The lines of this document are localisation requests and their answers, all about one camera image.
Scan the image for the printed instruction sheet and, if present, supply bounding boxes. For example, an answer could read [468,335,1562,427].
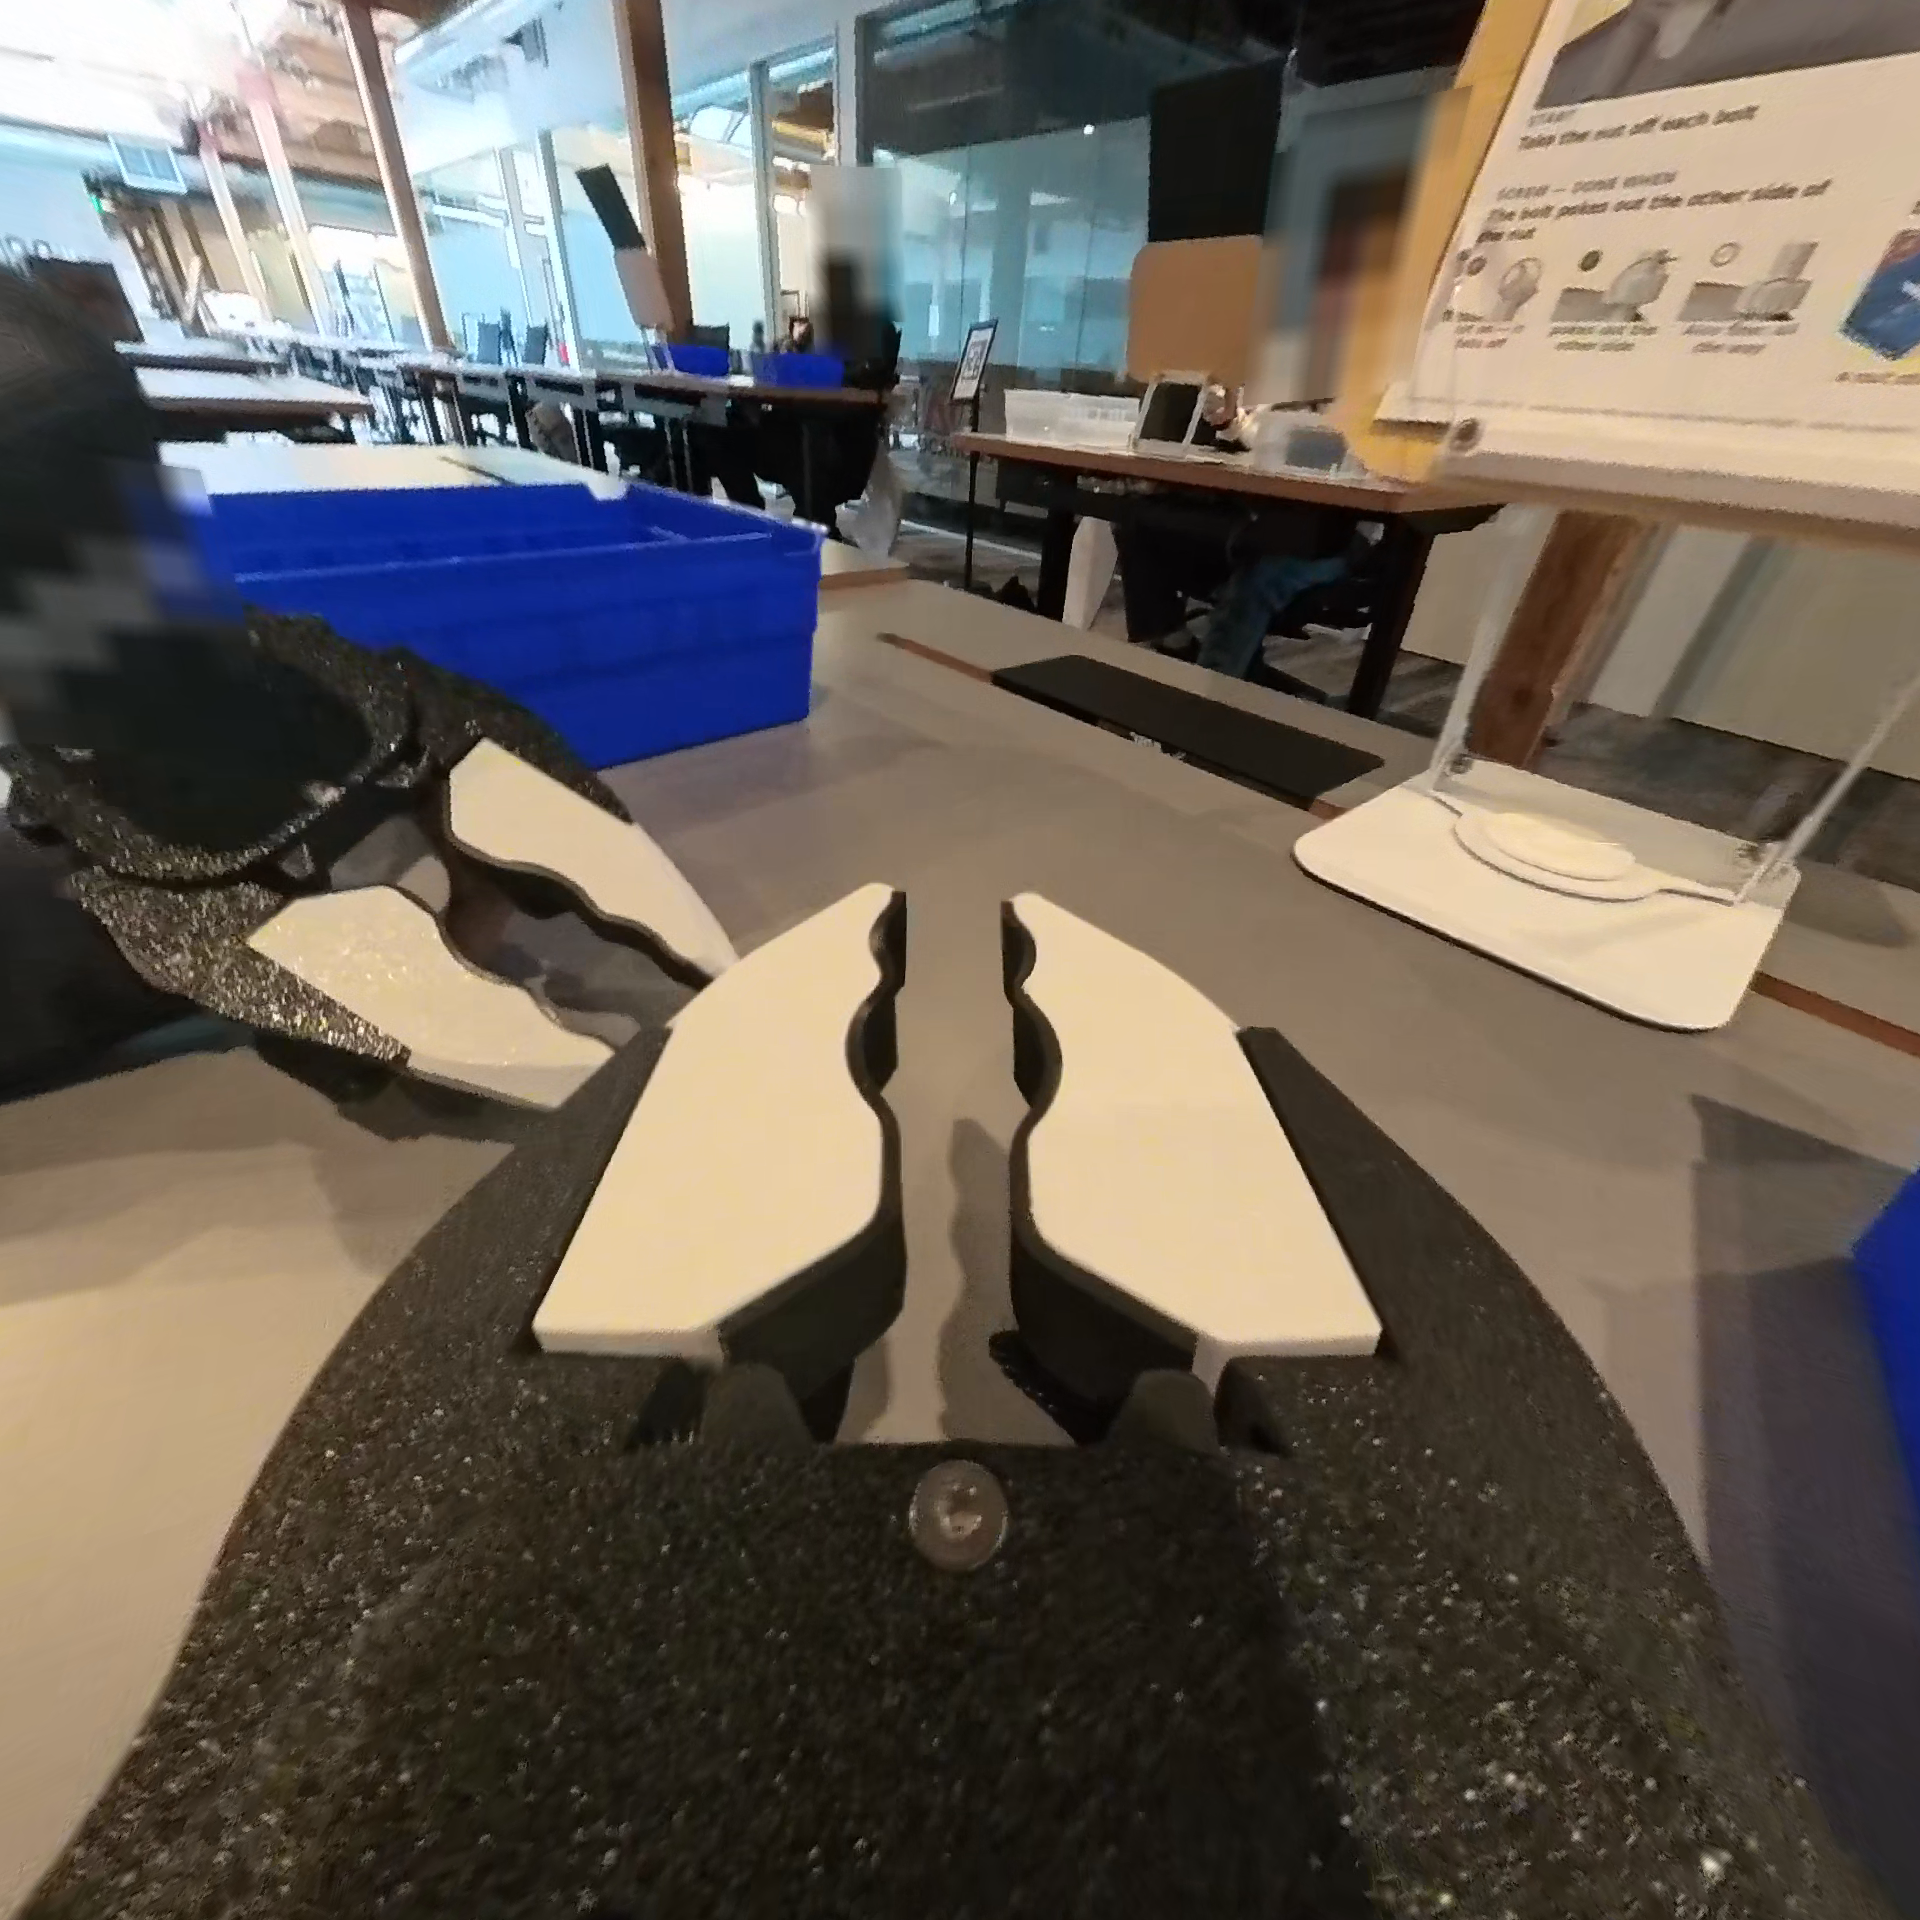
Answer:
[1372,0,1920,470]

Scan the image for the wooden table with black legs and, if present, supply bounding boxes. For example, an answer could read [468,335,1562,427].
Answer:
[951,427,1507,722]

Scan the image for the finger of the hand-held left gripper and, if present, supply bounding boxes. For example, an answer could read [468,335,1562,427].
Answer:
[443,735,738,989]
[247,885,620,1115]

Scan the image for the black rectangular pad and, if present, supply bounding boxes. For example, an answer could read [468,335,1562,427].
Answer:
[990,652,1391,815]

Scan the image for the wooden post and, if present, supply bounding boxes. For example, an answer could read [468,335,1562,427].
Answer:
[1504,507,1657,770]

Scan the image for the clear acrylic sign stand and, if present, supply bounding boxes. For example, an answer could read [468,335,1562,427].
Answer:
[1291,420,1920,1037]

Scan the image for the large blue plastic bin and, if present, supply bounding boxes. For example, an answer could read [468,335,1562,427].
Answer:
[193,477,829,777]

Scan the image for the long row of tables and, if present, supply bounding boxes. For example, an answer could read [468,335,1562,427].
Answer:
[393,355,890,530]

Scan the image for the blue box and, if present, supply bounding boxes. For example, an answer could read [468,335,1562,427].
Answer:
[1851,1196,1920,1520]

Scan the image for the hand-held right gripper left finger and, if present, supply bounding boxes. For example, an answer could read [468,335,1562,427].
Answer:
[531,883,912,1447]

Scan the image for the black wall screen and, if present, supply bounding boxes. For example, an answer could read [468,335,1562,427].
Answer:
[1146,66,1287,253]

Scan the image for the clear plastic container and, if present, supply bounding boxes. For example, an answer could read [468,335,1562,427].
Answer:
[1001,384,1143,446]

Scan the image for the white round disc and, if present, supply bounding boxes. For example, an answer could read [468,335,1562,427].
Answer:
[1451,810,1640,905]

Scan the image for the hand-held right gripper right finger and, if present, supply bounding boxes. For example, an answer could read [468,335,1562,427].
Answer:
[996,893,1384,1447]

